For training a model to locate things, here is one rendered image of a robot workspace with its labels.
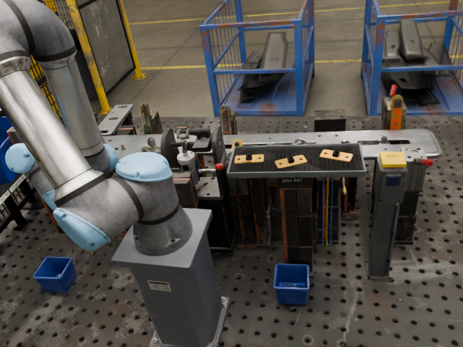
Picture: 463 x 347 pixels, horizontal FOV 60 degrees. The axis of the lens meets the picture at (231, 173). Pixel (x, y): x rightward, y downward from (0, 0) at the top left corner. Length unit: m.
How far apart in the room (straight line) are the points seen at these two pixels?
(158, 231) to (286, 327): 0.55
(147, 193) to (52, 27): 0.40
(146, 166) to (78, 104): 0.25
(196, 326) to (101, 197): 0.50
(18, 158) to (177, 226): 0.43
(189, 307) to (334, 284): 0.52
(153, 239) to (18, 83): 0.44
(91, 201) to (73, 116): 0.28
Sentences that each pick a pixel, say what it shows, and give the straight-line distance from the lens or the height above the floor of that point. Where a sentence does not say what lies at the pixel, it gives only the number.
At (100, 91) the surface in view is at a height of 0.24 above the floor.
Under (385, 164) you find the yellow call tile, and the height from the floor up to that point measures 1.16.
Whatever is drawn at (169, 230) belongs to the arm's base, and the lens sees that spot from 0.98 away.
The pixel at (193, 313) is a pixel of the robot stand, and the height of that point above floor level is 0.89.
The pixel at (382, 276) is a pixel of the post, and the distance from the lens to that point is 1.44.
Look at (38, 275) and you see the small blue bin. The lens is 1.62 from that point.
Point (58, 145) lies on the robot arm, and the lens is 0.88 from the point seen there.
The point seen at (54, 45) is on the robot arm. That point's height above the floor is 1.57.
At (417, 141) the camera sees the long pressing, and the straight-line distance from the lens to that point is 1.55.
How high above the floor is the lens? 1.80
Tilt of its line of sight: 35 degrees down
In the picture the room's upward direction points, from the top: 9 degrees counter-clockwise
